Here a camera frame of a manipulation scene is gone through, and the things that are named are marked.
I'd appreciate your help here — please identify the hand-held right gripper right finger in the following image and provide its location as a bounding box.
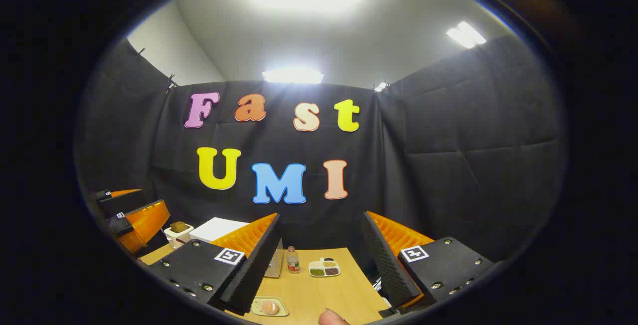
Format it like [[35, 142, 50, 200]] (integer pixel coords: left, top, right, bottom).
[[361, 211, 495, 316]]

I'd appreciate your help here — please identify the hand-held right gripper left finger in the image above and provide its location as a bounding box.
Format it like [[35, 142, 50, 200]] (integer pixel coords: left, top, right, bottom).
[[147, 213, 281, 316]]

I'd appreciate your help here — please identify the white microwave oven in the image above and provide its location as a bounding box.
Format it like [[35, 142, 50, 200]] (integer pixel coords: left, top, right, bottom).
[[189, 217, 284, 279]]

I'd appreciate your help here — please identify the white toaster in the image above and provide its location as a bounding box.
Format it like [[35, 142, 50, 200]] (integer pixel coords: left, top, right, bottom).
[[163, 223, 195, 250]]

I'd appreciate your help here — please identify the red label plastic bottle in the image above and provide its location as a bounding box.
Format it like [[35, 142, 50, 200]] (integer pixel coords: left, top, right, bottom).
[[286, 246, 301, 274]]

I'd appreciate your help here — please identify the pale square plate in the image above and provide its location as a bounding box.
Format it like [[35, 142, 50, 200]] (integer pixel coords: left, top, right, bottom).
[[251, 296, 290, 317]]

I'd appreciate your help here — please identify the white divided bean dish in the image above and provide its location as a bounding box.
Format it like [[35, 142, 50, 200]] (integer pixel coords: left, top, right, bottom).
[[308, 258, 341, 278]]

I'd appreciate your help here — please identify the black backdrop cloth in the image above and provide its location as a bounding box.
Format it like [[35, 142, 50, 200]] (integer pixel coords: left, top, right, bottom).
[[75, 36, 566, 271]]

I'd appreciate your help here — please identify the long ceiling light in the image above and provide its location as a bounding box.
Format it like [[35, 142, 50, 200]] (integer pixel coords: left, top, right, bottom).
[[263, 68, 324, 84]]

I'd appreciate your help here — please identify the double strip ceiling light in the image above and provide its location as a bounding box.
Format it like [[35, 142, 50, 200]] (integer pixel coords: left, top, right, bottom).
[[446, 21, 486, 49]]

